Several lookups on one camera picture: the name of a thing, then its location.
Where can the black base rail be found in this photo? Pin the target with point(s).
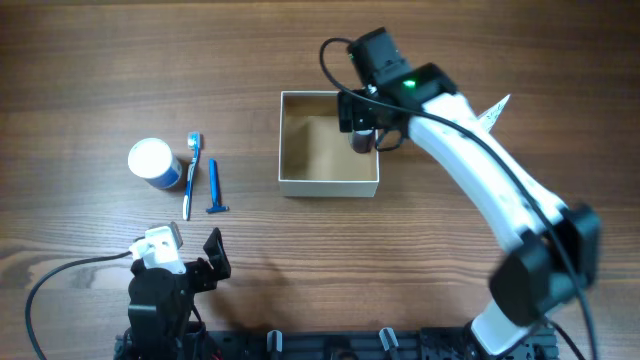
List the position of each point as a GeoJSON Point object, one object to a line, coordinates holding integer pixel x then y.
{"type": "Point", "coordinates": [425, 344]}

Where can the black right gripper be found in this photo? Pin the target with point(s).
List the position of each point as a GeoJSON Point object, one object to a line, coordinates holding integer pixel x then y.
{"type": "Point", "coordinates": [357, 113]}

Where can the beige cardboard box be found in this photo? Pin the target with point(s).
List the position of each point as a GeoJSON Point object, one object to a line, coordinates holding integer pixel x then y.
{"type": "Point", "coordinates": [315, 158]}

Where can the white floral tube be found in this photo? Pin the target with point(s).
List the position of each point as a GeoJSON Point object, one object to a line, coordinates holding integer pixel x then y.
{"type": "Point", "coordinates": [489, 117]}

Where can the blue white toothbrush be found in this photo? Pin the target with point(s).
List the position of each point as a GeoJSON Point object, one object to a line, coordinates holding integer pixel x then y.
{"type": "Point", "coordinates": [194, 143]}

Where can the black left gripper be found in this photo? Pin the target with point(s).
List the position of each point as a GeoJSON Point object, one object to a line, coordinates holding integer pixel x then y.
{"type": "Point", "coordinates": [198, 275]}

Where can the blue disposable razor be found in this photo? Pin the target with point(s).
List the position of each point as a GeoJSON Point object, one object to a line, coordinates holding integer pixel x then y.
{"type": "Point", "coordinates": [217, 205]}

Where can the blue spray bottle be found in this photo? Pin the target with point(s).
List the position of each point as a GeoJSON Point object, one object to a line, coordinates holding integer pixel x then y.
{"type": "Point", "coordinates": [362, 141]}

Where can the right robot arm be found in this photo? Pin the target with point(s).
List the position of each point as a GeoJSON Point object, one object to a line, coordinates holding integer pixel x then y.
{"type": "Point", "coordinates": [551, 250]}

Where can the white blue round jar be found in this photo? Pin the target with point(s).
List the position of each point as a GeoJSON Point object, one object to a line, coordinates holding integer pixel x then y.
{"type": "Point", "coordinates": [152, 160]}

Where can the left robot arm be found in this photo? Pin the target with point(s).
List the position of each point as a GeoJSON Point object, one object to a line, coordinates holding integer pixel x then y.
{"type": "Point", "coordinates": [164, 321]}

